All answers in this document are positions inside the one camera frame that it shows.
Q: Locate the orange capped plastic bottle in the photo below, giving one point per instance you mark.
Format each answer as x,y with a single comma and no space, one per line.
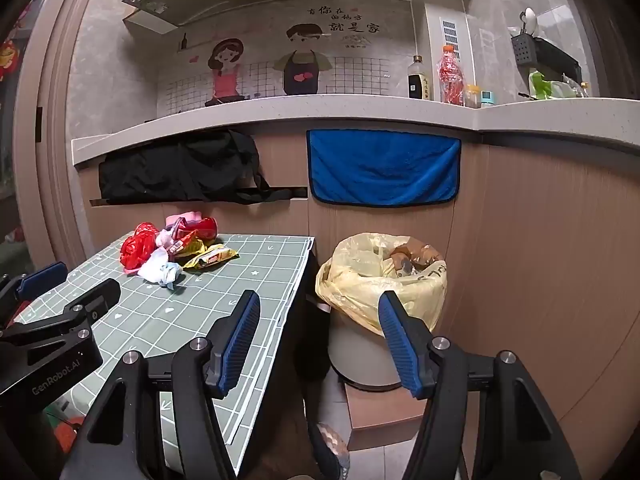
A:
451,75

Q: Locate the brown plastic wrapper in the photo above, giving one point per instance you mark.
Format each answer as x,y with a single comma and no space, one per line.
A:
412,255

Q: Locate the pink packet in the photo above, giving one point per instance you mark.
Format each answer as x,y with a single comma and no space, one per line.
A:
177,220

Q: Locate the black cloth bag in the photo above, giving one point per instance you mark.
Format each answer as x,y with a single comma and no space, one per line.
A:
180,170

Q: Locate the white ladle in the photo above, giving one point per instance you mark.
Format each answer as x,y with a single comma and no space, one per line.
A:
530,19

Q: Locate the white trash bin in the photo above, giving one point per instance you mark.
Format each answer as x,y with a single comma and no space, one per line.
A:
360,355

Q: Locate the green checked tablecloth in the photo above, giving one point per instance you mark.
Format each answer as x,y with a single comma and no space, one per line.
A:
200,300

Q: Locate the red paper cup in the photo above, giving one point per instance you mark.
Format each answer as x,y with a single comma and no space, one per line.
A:
202,227

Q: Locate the yellow plastic bin bag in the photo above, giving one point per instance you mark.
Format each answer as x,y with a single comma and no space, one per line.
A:
350,280

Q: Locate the small amber jar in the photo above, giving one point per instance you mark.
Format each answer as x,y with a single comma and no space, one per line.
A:
472,97

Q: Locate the dark sauce bottle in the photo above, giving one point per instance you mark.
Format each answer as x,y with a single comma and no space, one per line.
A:
419,82

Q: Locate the blue towel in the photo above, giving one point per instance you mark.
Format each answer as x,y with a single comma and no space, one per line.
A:
385,165

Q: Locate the green plastic bag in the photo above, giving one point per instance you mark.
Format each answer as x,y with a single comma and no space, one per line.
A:
542,85

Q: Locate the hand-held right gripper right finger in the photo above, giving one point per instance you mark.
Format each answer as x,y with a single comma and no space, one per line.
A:
400,345

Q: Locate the white tissue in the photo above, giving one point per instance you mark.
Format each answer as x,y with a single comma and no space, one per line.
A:
150,269

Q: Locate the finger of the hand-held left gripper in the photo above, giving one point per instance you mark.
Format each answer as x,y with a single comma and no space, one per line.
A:
42,277
95,300

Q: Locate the white stone countertop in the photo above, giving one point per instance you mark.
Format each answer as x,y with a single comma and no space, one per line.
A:
350,110

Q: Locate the white water heater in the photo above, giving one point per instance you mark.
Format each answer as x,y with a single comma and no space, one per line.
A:
432,50

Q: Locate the blue and white paper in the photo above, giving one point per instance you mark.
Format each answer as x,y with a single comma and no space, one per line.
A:
171,274

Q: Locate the black dish rack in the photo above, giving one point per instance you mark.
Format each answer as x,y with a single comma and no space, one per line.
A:
550,57

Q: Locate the brown door frame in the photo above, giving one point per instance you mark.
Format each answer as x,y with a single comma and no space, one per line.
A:
55,135

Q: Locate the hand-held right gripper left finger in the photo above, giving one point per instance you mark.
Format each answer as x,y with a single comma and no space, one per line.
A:
240,340

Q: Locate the patterned slipper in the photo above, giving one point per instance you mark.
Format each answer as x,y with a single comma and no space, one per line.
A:
330,450

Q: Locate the small teal jar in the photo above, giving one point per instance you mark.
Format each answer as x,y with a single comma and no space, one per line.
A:
488,98

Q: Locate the cartoon wall sticker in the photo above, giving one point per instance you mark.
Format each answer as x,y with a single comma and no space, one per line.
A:
260,35

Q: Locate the wooden step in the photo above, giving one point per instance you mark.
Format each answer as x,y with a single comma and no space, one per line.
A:
380,410

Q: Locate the red snack packet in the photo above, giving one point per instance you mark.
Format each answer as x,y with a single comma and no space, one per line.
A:
182,236

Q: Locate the red wall decoration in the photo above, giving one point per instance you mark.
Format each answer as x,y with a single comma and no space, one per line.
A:
7,57

